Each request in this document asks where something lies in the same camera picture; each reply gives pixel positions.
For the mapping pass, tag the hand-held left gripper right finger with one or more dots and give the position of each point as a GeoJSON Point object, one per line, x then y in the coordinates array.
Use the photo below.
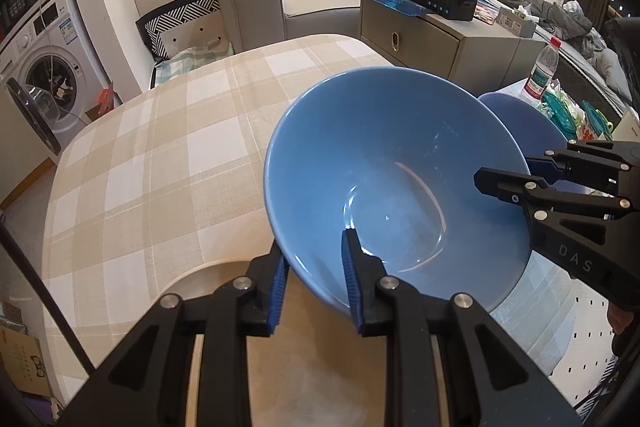
{"type": "Point", "coordinates": [351, 277]}

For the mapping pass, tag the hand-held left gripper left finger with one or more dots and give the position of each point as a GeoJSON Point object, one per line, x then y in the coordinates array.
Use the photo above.
{"type": "Point", "coordinates": [279, 292]}

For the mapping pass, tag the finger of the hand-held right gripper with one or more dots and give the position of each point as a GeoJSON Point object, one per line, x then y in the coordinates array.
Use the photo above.
{"type": "Point", "coordinates": [595, 164]}
{"type": "Point", "coordinates": [510, 189]}

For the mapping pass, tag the blue bowl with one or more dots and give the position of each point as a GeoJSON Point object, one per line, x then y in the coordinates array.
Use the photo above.
{"type": "Point", "coordinates": [520, 122]}
{"type": "Point", "coordinates": [390, 147]}

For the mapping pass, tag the cream plate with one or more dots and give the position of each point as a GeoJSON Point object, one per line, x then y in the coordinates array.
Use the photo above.
{"type": "Point", "coordinates": [320, 357]}

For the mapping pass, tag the person's right hand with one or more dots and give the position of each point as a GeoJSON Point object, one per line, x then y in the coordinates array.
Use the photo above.
{"type": "Point", "coordinates": [620, 319]}

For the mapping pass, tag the white pegboard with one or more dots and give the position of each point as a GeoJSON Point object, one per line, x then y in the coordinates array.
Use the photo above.
{"type": "Point", "coordinates": [585, 347]}

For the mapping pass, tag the white side table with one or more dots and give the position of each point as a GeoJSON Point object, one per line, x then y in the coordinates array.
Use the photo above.
{"type": "Point", "coordinates": [512, 87]}

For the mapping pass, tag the plastic water bottle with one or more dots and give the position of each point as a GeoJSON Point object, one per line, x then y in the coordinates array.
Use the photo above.
{"type": "Point", "coordinates": [542, 72]}

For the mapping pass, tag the beige bedside cabinet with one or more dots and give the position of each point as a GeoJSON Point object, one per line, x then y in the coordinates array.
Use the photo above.
{"type": "Point", "coordinates": [450, 52]}

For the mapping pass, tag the small cardboard box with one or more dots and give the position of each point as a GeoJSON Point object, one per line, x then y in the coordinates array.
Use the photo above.
{"type": "Point", "coordinates": [517, 22]}

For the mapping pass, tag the grey clothes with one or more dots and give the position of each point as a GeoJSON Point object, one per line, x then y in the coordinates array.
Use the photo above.
{"type": "Point", "coordinates": [545, 9]}

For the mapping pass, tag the colourful magazine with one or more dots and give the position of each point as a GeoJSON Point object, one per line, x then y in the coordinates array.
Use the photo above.
{"type": "Point", "coordinates": [486, 12]}

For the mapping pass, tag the green checked cloth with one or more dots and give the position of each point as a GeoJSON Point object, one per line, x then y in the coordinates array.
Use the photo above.
{"type": "Point", "coordinates": [190, 64]}

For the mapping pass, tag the printed cardboard box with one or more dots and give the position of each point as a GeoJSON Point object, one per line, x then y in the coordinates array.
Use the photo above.
{"type": "Point", "coordinates": [22, 362]}

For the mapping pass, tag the black white patterned chair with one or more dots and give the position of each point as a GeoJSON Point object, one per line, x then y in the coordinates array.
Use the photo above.
{"type": "Point", "coordinates": [175, 19]}

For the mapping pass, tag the white washing machine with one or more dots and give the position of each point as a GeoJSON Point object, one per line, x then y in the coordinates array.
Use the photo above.
{"type": "Point", "coordinates": [55, 57]}

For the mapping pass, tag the black pressure cooker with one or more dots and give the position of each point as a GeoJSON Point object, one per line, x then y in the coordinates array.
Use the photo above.
{"type": "Point", "coordinates": [17, 2]}

